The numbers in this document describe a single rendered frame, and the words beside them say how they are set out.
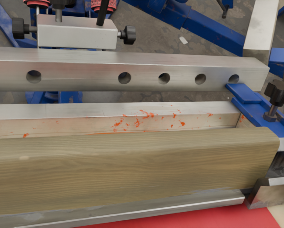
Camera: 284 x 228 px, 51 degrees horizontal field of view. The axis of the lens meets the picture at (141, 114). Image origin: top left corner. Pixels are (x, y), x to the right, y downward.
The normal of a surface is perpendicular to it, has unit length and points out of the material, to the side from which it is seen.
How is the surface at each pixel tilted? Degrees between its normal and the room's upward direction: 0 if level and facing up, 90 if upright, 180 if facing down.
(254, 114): 32
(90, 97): 0
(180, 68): 58
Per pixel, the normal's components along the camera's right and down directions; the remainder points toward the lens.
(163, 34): 0.27, -0.42
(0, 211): 0.28, 0.52
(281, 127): 0.15, -0.83
